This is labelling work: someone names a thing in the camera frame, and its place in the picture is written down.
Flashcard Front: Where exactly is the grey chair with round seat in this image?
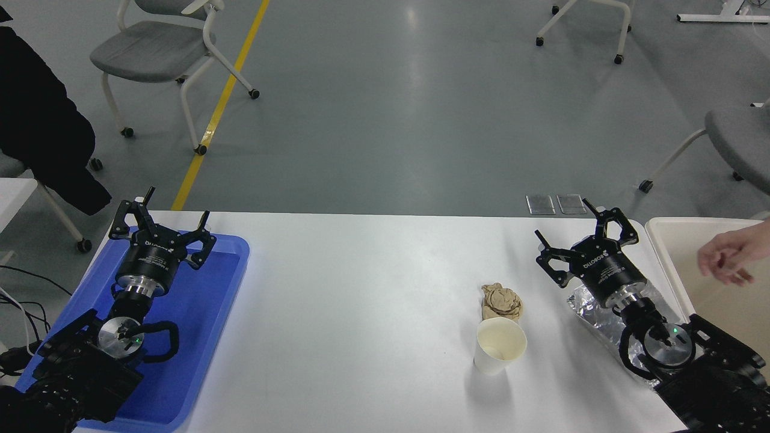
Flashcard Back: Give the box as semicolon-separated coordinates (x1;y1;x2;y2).
639;96;770;196

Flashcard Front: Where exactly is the white paper cup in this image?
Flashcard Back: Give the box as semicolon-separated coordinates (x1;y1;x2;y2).
473;317;528;376

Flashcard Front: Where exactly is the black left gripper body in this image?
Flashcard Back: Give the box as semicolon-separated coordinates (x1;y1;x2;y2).
117;230;188;284

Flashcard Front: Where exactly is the white-legged wheeled chair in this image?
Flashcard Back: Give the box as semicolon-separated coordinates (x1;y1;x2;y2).
535;0;633;65

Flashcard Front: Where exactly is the grey chair with armrest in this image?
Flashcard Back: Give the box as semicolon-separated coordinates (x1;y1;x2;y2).
89;0;260;156

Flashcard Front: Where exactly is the white cable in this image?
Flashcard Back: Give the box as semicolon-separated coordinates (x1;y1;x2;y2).
0;286;32;357

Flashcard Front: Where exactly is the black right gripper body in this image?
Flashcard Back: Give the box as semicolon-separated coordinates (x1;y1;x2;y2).
570;238;648;301

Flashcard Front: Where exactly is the person's hand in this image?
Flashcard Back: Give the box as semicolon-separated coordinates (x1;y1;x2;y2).
698;227;760;287

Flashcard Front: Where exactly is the crumpled tan paper ball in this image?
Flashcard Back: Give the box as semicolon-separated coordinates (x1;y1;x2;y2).
481;283;524;324

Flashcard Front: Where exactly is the large pale bin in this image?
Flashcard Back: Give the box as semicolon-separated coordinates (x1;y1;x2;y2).
645;216;770;385

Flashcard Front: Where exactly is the seated person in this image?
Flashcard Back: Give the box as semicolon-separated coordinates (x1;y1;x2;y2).
0;6;113;216

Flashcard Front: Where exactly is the grey chair under person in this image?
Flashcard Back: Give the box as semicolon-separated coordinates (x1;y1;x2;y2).
0;150;104;253

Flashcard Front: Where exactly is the blue plastic tray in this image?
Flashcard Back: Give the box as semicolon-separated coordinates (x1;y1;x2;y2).
15;232;250;432

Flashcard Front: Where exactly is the white desk base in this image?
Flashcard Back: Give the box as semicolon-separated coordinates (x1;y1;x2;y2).
677;0;770;23

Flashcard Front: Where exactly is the crumpled silver foil tray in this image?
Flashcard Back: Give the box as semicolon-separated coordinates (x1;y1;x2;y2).
565;281;685;388

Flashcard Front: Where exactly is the black cable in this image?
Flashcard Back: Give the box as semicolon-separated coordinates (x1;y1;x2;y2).
0;265;73;379

